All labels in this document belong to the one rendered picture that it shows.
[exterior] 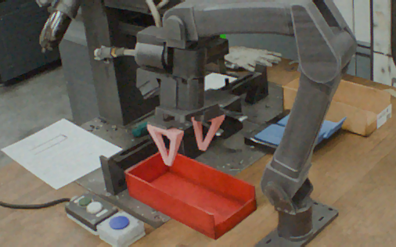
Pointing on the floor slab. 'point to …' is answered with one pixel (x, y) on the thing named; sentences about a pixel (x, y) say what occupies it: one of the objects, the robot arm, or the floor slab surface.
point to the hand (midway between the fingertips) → (185, 152)
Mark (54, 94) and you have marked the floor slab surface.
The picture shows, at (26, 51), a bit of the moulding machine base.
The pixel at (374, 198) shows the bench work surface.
